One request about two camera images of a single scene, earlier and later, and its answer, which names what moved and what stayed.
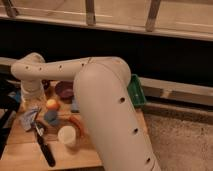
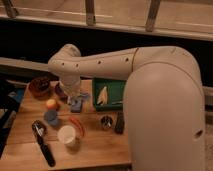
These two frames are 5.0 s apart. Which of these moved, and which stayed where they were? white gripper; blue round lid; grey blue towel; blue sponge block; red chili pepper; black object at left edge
Moved: grey blue towel; white gripper
Stayed: blue sponge block; red chili pepper; black object at left edge; blue round lid
